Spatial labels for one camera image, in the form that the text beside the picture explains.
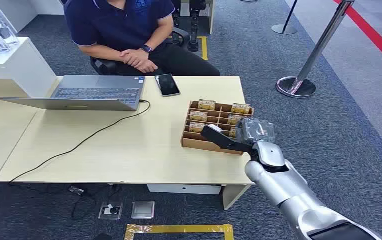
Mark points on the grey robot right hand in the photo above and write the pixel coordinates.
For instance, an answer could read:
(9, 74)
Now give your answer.
(255, 130)

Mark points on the person's left hand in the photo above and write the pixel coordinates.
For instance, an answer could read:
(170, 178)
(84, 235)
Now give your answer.
(134, 56)

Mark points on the person's right hand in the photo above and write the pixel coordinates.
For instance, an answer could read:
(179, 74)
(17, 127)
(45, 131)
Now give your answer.
(148, 67)

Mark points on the person's right forearm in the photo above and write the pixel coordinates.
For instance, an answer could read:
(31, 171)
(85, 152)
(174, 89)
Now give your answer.
(101, 52)

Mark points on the person's left forearm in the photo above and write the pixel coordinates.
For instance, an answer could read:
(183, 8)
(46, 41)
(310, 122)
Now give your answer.
(161, 33)

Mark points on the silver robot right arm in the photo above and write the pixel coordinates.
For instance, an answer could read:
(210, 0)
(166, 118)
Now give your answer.
(290, 192)

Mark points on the yellow printed card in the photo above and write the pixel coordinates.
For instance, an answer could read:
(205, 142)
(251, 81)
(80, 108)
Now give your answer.
(207, 105)
(196, 128)
(198, 116)
(232, 132)
(240, 109)
(234, 120)

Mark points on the person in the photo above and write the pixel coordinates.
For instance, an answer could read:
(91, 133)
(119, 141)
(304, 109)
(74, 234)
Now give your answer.
(124, 23)

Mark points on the brown wooden card organizer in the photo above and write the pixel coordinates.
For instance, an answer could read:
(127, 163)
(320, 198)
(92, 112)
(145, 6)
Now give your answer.
(194, 143)

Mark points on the black wristwatch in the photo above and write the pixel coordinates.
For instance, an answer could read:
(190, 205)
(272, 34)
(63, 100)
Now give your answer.
(146, 49)

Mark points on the black smartphone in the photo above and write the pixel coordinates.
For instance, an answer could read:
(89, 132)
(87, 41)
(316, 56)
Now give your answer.
(167, 85)

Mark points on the black office chair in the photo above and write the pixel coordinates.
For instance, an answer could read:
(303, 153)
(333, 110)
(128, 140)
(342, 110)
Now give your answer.
(106, 66)

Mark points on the grey laptop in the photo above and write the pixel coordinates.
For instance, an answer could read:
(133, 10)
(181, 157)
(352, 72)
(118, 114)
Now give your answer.
(95, 94)

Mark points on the yellow floor tape strip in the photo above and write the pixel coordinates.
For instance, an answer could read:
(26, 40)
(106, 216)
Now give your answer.
(204, 48)

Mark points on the black humanoid robot legs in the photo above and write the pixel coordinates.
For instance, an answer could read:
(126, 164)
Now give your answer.
(194, 30)

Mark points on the beige desk side panel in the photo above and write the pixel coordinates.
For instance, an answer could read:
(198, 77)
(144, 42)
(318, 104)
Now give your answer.
(234, 195)

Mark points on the white drawer cabinet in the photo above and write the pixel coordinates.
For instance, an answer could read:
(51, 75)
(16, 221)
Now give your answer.
(184, 189)

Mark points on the metal floor plate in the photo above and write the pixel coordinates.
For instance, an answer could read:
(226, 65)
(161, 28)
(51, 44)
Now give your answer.
(143, 210)

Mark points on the open floor socket box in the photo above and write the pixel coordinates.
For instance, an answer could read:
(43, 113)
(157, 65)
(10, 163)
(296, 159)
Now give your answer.
(110, 211)

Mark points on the red barrier belt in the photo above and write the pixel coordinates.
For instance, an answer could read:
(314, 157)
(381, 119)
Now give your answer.
(376, 36)

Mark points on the chrome stanchion post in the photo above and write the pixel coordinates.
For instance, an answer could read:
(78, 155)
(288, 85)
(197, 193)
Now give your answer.
(305, 66)

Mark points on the black stanchion post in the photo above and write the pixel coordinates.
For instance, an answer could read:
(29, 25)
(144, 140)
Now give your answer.
(285, 26)

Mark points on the white display pedestal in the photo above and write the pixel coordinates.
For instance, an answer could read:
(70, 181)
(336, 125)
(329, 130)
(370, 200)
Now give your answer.
(15, 69)

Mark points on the yellow floor tape frame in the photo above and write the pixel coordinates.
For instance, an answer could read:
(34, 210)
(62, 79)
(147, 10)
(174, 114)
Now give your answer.
(177, 229)

